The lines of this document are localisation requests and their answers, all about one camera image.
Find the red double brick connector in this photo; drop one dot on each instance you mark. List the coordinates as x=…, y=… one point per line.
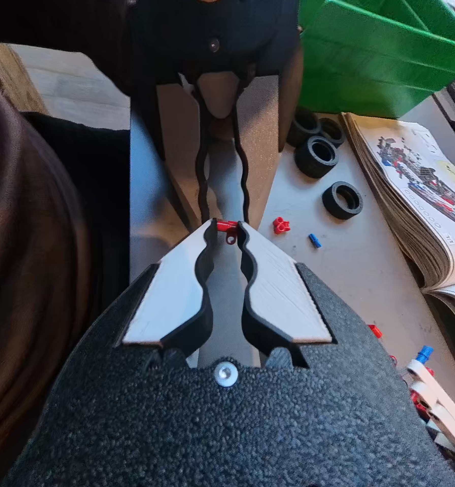
x=280, y=225

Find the red teardrop brick piece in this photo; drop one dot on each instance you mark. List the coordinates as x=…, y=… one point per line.
x=223, y=225

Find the open instruction booklet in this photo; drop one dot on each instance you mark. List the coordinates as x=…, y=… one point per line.
x=402, y=171

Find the wooden workbench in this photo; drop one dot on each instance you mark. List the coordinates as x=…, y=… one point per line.
x=7, y=76

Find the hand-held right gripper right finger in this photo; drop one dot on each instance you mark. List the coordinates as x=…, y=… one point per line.
x=284, y=300

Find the black rubber tyre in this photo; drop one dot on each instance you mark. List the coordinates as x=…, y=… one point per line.
x=305, y=163
x=339, y=133
x=332, y=207
x=294, y=133

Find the green plastic bin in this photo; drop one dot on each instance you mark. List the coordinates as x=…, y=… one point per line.
x=364, y=57

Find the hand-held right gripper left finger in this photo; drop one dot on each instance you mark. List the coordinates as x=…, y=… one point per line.
x=166, y=300

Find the grey desk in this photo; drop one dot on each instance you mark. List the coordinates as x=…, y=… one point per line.
x=326, y=266

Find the person's brown shirt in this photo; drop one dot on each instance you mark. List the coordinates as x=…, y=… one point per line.
x=22, y=266

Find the toy brick race car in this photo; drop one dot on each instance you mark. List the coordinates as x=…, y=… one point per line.
x=433, y=388

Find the blue brick pin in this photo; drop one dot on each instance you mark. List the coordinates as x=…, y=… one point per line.
x=315, y=240

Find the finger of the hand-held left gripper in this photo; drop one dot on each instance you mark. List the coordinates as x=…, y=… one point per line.
x=180, y=133
x=260, y=133

